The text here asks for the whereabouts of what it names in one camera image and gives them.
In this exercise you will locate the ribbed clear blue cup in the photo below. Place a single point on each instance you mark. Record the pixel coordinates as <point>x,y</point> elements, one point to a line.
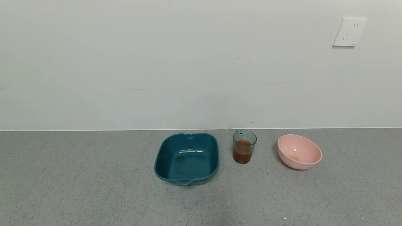
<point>245,136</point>

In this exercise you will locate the orange brown liquid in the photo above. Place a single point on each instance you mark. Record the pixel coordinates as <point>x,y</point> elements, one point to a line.
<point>242,153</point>

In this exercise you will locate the teal plastic basin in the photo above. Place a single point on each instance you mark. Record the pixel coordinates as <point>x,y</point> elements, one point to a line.
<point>188,160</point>

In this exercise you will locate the pink bowl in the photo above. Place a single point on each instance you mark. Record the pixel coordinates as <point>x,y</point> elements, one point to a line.
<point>300,152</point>

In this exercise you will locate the white wall socket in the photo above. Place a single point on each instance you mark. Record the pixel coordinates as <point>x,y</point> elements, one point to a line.
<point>348,31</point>

